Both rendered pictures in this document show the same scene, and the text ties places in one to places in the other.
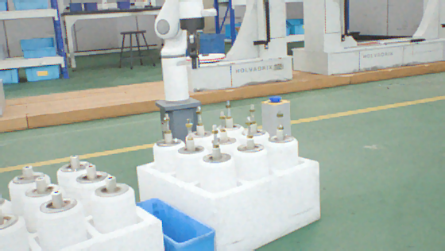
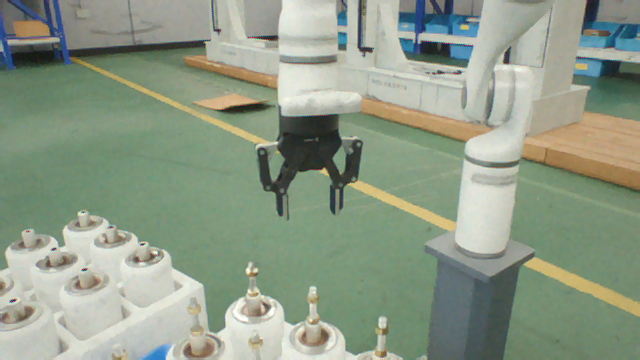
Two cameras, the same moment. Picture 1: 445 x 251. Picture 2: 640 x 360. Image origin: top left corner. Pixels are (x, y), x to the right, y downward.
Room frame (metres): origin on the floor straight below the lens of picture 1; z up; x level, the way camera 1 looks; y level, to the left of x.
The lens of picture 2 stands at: (1.29, -0.49, 0.74)
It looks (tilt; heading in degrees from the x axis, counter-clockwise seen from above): 22 degrees down; 73
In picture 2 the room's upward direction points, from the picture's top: straight up
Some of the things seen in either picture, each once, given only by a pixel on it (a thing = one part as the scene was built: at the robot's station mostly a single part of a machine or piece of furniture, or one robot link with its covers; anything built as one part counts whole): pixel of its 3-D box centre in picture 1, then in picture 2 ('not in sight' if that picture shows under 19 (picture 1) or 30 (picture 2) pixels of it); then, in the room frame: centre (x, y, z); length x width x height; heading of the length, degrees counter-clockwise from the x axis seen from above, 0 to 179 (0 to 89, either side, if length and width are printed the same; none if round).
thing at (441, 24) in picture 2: not in sight; (448, 24); (4.57, 5.03, 0.36); 0.50 x 0.38 x 0.21; 22
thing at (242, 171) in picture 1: (252, 179); not in sight; (1.25, -0.07, 0.16); 0.10 x 0.10 x 0.18
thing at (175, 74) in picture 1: (175, 79); (485, 204); (1.79, 0.17, 0.39); 0.09 x 0.09 x 0.17; 21
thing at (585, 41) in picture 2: not in sight; (598, 34); (5.23, 3.35, 0.36); 0.50 x 0.38 x 0.21; 21
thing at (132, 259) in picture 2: (75, 167); (144, 257); (1.19, 0.39, 0.25); 0.08 x 0.08 x 0.01
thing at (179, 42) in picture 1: (172, 36); (497, 117); (1.79, 0.17, 0.54); 0.09 x 0.09 x 0.17; 66
